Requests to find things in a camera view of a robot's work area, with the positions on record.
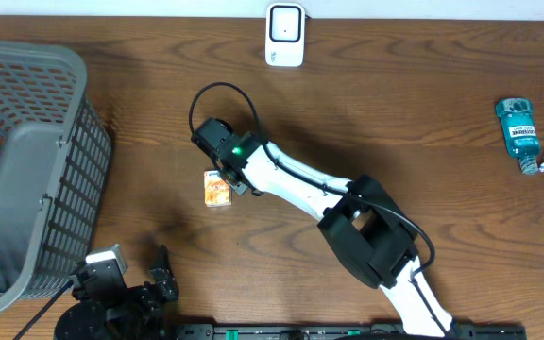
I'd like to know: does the small orange box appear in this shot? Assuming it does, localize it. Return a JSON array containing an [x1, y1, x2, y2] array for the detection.
[[204, 170, 231, 208]]

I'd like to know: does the teal mouthwash bottle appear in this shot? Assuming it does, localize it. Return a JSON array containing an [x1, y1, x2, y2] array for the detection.
[[495, 98, 540, 175]]

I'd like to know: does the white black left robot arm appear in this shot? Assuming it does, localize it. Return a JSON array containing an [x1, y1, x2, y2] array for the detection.
[[54, 244, 179, 340]]

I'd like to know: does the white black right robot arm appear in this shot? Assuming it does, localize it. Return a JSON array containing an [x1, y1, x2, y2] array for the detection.
[[191, 118, 454, 337]]

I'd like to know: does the white barcode scanner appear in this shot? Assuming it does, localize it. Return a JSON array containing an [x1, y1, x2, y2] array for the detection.
[[264, 3, 306, 67]]

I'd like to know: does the grey plastic mesh basket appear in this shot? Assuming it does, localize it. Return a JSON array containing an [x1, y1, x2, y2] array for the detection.
[[0, 41, 113, 312]]

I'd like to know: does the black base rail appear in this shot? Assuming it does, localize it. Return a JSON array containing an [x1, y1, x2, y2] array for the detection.
[[172, 323, 528, 340]]

